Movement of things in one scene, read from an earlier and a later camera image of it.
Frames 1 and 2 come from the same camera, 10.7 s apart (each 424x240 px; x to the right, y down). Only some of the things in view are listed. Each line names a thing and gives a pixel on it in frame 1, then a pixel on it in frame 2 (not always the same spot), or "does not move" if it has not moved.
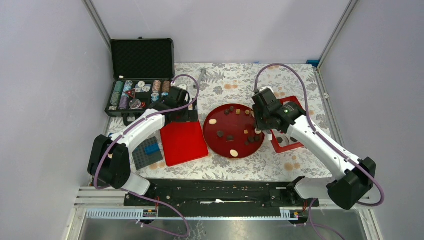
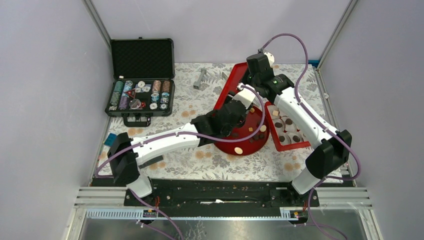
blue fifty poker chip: [155, 96] does not move
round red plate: [230, 131] does not move
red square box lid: [183, 141] to [235, 77]
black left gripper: [190, 115] to [236, 97]
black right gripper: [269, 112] to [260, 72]
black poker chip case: [142, 70] does not move
